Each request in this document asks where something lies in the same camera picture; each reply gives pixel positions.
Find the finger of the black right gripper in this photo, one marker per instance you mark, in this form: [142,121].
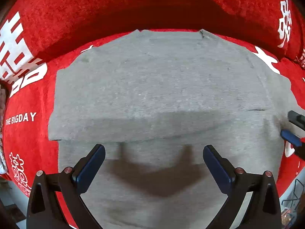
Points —
[296,119]
[293,144]

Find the grey knitted garment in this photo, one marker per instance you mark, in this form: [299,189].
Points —
[157,114]

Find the red pillow with white print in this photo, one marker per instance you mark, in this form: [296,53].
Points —
[35,31]

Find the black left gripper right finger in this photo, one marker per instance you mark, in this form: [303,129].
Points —
[263,211]

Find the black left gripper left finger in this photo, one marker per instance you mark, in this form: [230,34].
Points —
[44,210]

